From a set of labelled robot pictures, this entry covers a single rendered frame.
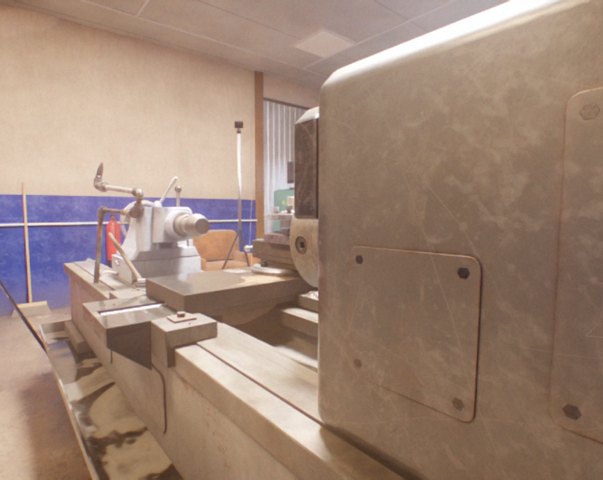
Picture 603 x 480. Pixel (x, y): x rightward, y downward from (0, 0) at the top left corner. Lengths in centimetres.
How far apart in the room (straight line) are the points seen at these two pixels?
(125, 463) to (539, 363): 119
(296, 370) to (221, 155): 527
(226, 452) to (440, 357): 55
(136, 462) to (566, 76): 131
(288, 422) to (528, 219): 43
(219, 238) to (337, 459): 488
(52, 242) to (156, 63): 268
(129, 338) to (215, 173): 492
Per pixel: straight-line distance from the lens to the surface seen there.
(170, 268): 172
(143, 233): 159
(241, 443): 77
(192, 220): 139
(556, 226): 35
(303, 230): 71
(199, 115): 583
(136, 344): 100
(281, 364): 77
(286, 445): 59
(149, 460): 135
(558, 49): 37
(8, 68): 537
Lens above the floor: 114
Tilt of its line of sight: 4 degrees down
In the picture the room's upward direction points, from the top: straight up
